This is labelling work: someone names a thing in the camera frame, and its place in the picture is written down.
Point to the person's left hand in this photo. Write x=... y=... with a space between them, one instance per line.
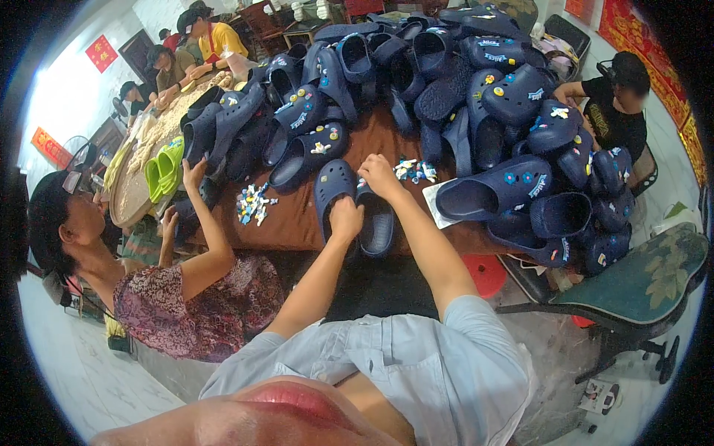
x=346 y=220

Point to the person's right hand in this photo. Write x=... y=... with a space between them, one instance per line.
x=382 y=175

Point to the person's right fingers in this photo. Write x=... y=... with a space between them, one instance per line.
x=368 y=170

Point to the person's left fingers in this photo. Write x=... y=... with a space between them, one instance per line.
x=341 y=203

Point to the navy clog without charms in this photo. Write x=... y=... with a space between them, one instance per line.
x=330 y=184

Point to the small pile of shoe charms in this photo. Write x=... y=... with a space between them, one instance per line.
x=415 y=170

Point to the white plastic bag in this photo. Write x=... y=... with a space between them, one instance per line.
x=438 y=206

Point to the pile of colourful shoe charms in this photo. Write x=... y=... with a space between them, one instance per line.
x=252 y=203

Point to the heap of navy clogs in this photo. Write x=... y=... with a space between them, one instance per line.
x=491 y=128

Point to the red plastic stool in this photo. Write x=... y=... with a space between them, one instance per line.
x=485 y=274

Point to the dark wooden furniture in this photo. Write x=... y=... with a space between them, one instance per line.
x=279 y=25

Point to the person's body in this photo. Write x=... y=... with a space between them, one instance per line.
x=390 y=368

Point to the green clog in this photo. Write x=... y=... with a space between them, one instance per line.
x=170 y=161
x=153 y=178

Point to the black chair with bags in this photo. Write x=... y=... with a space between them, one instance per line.
x=564 y=42

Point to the black standing fan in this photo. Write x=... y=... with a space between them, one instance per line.
x=119 y=107

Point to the green floral office chair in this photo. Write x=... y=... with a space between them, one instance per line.
x=625 y=284

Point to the red paper banner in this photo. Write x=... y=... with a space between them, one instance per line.
x=50 y=148

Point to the printed paper sheet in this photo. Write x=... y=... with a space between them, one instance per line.
x=598 y=397

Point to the red square wall sign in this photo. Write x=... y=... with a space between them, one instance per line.
x=101 y=53

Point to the red and gold wall hanging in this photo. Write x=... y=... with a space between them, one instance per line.
x=652 y=61

